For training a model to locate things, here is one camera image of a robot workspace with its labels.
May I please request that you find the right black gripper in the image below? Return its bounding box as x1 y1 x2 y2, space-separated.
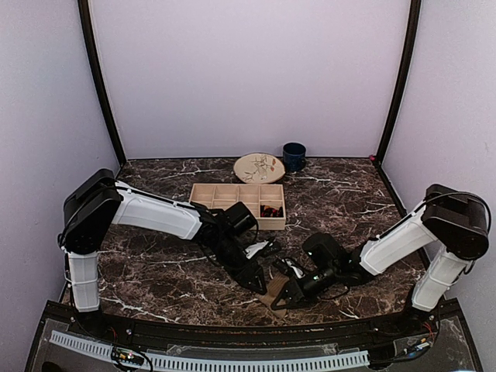
272 263 339 311

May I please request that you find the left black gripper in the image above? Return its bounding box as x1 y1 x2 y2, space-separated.
212 232 268 295

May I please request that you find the plain brown sock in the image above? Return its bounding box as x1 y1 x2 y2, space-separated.
257 274 289 308

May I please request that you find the argyle black red orange sock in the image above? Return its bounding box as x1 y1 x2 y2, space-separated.
260 205 284 218

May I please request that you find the wooden compartment tray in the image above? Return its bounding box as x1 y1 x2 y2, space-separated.
189 183 287 231

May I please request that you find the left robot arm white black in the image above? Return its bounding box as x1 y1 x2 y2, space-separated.
57 168 268 338

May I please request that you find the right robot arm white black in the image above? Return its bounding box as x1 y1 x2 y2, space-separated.
270 184 492 336

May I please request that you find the cream floral ceramic plate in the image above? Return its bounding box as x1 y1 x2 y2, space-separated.
233 153 285 184

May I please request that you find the dark blue mug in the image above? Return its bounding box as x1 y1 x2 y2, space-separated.
283 143 306 173

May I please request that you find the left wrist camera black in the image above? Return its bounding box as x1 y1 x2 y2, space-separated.
225 201 257 236

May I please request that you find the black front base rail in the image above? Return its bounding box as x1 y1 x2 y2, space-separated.
73 311 428 349

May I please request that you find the white slotted cable duct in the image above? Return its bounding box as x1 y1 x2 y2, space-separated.
49 330 370 372

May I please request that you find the right black frame post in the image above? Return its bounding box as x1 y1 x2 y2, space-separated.
375 0 422 167

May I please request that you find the black frame post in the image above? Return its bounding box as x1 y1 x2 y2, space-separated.
375 0 422 167
77 0 127 167

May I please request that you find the left black frame post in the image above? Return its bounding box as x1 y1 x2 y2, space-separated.
77 0 127 167

